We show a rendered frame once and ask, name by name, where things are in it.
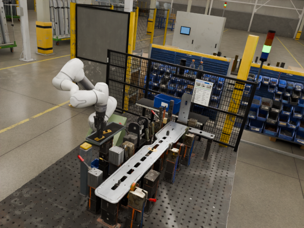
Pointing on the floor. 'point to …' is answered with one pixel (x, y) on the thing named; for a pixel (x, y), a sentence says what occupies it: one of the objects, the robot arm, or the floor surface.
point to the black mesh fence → (172, 93)
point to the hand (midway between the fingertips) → (99, 133)
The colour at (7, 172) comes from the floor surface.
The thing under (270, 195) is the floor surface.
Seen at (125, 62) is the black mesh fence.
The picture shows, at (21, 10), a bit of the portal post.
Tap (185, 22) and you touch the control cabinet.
